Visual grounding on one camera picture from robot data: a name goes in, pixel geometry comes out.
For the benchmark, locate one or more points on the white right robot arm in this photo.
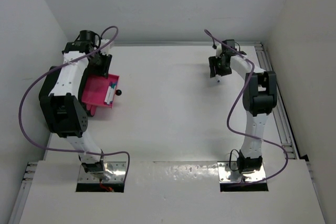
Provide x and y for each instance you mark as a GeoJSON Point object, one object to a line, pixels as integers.
{"type": "Point", "coordinates": [259, 98]}

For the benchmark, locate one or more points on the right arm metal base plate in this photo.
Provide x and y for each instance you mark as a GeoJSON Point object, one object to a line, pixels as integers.
{"type": "Point", "coordinates": [229, 174]}

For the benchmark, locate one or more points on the pink top drawer tray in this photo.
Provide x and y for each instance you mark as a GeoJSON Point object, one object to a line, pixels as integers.
{"type": "Point", "coordinates": [95, 90]}

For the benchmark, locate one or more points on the purple cap white marker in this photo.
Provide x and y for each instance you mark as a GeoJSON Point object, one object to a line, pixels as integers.
{"type": "Point", "coordinates": [112, 93]}

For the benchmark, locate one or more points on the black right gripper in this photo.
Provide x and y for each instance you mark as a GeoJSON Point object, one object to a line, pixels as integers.
{"type": "Point", "coordinates": [215, 70]}

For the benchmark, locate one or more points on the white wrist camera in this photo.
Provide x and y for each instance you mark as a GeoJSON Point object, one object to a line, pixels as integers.
{"type": "Point", "coordinates": [106, 46]}
{"type": "Point", "coordinates": [218, 49]}

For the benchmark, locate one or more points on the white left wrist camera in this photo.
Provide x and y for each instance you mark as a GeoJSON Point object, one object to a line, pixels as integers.
{"type": "Point", "coordinates": [106, 46]}

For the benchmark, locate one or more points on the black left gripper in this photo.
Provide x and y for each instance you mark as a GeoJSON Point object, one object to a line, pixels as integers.
{"type": "Point", "coordinates": [103, 71]}

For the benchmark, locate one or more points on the light blue cap marker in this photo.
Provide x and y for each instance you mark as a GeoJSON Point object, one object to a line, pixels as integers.
{"type": "Point", "coordinates": [107, 97]}

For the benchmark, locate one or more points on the teal cap white marker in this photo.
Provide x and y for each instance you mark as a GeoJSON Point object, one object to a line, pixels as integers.
{"type": "Point", "coordinates": [110, 94]}

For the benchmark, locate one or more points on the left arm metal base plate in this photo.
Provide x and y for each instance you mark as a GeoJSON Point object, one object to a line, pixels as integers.
{"type": "Point", "coordinates": [113, 173]}

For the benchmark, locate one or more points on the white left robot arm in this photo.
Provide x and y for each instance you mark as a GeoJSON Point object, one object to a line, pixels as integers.
{"type": "Point", "coordinates": [61, 100]}

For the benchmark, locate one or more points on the black drawer cabinet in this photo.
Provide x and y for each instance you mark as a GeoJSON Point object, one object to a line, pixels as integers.
{"type": "Point", "coordinates": [51, 80]}

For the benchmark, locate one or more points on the black round knob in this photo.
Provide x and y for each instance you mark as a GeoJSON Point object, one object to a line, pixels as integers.
{"type": "Point", "coordinates": [118, 92]}

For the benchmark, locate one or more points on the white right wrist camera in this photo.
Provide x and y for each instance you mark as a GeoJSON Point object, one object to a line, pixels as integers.
{"type": "Point", "coordinates": [218, 49]}

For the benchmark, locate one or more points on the pink drawer tray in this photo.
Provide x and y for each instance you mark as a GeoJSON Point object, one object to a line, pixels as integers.
{"type": "Point", "coordinates": [95, 90]}
{"type": "Point", "coordinates": [90, 110]}

